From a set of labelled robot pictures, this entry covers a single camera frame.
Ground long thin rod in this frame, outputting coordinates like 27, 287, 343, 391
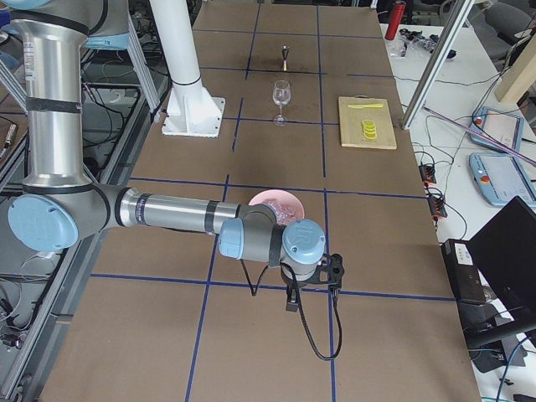
423, 106, 536, 167

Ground near teach pendant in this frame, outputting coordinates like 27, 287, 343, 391
469, 152, 535, 208

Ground white pedestal column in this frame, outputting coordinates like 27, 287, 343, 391
150, 0, 225, 138

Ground far teach pendant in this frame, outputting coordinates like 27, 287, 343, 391
469, 106, 523, 152

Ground lemon slices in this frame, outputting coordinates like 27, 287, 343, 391
361, 120, 377, 141

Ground ice cubes pile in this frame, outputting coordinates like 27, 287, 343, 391
262, 198, 302, 225

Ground red thermos bottle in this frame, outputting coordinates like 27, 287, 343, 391
384, 0, 406, 41

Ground yellow plastic knife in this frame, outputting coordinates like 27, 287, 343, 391
347, 103, 384, 110

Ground steel jigger cup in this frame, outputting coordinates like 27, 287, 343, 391
281, 45, 290, 71

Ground wooden beam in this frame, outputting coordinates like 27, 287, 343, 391
495, 27, 535, 103

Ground pink bowl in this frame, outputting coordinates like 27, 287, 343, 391
249, 189, 305, 225

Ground black monitor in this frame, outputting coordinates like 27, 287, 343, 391
466, 196, 535, 348

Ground bamboo cutting board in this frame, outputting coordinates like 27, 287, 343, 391
338, 96, 397, 150

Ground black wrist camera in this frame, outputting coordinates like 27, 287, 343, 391
321, 254, 345, 291

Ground teach pendant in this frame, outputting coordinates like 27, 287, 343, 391
469, 152, 535, 208
469, 106, 523, 152

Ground clear plastic bag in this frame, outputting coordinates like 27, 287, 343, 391
386, 28, 440, 59

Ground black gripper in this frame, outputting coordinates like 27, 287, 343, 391
280, 259, 331, 312

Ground aluminium frame post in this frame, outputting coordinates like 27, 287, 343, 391
401, 0, 474, 130

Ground clear wine glass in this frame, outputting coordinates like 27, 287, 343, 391
272, 80, 291, 126

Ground black box device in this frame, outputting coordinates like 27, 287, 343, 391
441, 239, 486, 306

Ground grey office chair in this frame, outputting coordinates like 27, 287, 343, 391
477, 1, 535, 66

